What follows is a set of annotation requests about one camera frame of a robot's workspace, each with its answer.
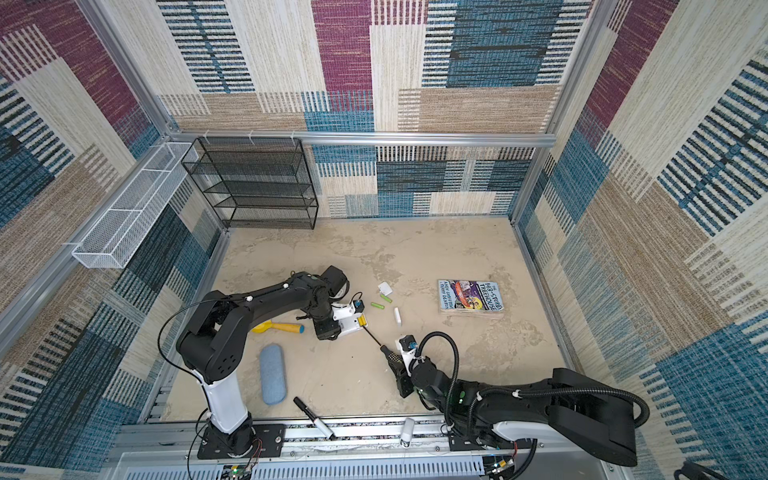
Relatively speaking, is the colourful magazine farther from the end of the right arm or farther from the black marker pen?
the black marker pen

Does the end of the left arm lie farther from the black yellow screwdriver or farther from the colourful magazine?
the colourful magazine

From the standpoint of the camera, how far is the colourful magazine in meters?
0.95

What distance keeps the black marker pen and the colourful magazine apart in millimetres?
460

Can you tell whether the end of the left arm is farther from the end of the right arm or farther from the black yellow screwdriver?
the end of the right arm

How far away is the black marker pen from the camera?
0.76m

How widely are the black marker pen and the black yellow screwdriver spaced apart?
218 mm

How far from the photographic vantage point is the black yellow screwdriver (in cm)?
75

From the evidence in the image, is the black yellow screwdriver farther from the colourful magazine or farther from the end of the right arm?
the colourful magazine

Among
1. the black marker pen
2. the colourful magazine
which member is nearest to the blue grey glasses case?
the black marker pen

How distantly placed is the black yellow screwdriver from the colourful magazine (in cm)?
22
